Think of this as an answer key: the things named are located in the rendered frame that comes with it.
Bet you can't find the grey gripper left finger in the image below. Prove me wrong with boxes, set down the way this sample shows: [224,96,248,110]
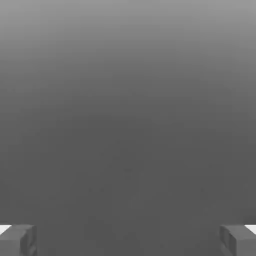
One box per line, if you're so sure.
[0,223,38,256]

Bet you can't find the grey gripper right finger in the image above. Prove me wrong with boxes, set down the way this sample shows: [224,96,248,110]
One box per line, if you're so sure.
[218,223,256,256]

